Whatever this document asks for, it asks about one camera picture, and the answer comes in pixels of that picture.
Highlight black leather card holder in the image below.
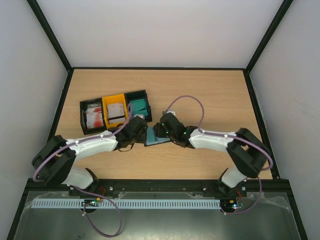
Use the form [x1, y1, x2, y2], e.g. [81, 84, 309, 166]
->
[144, 127, 171, 147]

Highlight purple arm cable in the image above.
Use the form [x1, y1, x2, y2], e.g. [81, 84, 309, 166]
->
[32, 102, 136, 237]
[163, 95, 274, 216]

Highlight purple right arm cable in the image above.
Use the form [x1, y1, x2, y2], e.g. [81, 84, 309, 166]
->
[163, 95, 274, 216]

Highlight grey slotted cable duct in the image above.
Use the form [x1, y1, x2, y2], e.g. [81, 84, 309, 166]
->
[31, 198, 221, 210]

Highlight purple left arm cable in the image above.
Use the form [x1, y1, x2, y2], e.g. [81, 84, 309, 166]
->
[32, 102, 136, 237]

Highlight yellow middle card bin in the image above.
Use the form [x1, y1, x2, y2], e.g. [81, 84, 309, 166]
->
[102, 93, 129, 129]

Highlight black left card bin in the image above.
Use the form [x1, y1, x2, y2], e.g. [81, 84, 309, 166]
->
[79, 97, 107, 135]

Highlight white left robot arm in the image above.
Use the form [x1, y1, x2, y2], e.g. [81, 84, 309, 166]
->
[31, 115, 148, 190]

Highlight black right card bin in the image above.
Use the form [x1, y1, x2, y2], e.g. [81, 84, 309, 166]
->
[124, 90, 153, 123]

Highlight white striped cards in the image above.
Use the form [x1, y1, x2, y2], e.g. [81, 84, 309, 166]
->
[107, 102, 126, 124]

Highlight black enclosure frame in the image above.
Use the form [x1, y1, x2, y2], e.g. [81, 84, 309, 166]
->
[7, 0, 308, 240]

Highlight black card bin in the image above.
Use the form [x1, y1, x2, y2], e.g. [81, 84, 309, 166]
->
[124, 90, 153, 123]
[79, 97, 107, 135]

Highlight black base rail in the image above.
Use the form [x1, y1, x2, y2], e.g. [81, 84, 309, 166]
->
[23, 178, 293, 199]

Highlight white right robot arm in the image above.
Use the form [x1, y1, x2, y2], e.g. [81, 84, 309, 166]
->
[153, 112, 273, 196]

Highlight teal card stack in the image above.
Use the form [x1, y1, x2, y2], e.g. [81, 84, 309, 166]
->
[130, 98, 148, 117]

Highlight red and white cards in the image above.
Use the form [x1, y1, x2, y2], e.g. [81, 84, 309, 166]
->
[85, 103, 104, 129]

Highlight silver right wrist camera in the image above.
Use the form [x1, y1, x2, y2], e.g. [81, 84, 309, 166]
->
[167, 110, 176, 116]

